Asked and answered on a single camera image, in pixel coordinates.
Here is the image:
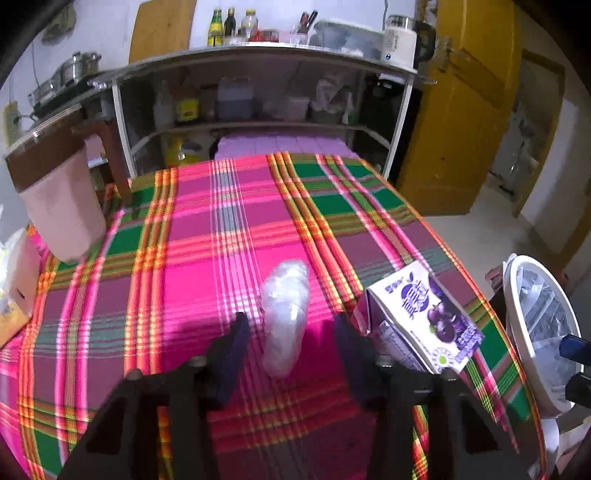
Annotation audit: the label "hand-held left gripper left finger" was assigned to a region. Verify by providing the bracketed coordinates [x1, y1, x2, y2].
[58, 313, 251, 480]

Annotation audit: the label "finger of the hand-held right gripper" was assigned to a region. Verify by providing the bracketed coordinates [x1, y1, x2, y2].
[560, 335, 591, 358]
[564, 369, 591, 404]

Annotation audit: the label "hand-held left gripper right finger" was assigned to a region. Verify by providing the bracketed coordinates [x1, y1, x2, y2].
[333, 316, 527, 480]

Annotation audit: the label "clear plastic bag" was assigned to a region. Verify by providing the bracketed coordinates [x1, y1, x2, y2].
[261, 259, 310, 380]

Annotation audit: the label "white round trash bin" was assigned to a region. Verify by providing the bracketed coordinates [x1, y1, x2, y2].
[501, 253, 585, 478]

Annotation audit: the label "purple white drink carton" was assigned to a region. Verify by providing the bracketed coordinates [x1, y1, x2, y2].
[353, 261, 485, 374]

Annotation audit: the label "white plastic bin liner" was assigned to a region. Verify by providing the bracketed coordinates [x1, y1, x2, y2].
[515, 265, 580, 393]

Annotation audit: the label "pink green plaid tablecloth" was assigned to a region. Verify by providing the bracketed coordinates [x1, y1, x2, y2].
[0, 152, 550, 480]

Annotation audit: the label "yellow detergent bottle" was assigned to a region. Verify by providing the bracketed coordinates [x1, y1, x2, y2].
[164, 134, 204, 167]

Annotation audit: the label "pink jug with brown lid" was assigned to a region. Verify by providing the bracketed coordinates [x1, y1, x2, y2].
[4, 110, 134, 265]

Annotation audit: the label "tissue box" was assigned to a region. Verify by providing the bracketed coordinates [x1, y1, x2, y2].
[0, 226, 42, 349]

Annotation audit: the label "large clear oil jug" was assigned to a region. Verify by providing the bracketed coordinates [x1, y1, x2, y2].
[217, 76, 256, 121]

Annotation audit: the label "oil bottle with yellow label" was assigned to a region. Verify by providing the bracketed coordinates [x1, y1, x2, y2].
[174, 76, 200, 123]

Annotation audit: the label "white plastic bottle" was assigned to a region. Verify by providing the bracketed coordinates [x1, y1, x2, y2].
[152, 80, 175, 130]

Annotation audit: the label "crumpled plastic bags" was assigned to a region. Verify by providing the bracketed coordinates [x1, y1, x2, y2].
[316, 76, 358, 125]

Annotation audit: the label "yellow wooden door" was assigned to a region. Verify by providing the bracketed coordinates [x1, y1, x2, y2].
[397, 0, 522, 217]

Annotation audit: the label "white shelf unit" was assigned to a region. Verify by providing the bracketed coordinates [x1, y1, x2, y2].
[88, 44, 437, 178]

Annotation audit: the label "black stove top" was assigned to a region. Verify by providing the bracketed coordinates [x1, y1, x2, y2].
[30, 80, 112, 118]

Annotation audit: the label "white electric kettle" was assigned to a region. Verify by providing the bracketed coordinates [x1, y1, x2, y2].
[382, 14, 437, 70]

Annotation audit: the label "yellow power strip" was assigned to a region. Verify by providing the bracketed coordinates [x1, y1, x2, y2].
[2, 102, 19, 148]

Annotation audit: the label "clear lidded container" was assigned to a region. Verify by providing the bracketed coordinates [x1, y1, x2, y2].
[308, 19, 386, 58]

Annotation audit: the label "small steel pot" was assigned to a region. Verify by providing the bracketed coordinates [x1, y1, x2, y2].
[28, 78, 65, 107]

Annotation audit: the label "steel pot with lid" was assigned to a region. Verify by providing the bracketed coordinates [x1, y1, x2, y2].
[60, 52, 102, 86]

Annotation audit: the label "green glass bottle yellow label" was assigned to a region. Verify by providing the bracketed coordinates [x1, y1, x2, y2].
[207, 8, 225, 47]

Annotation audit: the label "clear bottle with red cap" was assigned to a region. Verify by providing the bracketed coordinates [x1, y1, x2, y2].
[240, 9, 259, 40]

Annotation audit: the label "wooden cutting board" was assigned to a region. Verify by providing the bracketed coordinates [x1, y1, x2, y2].
[128, 0, 197, 65]

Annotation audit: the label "green hanging cloth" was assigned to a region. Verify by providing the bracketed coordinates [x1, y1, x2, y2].
[41, 4, 77, 44]

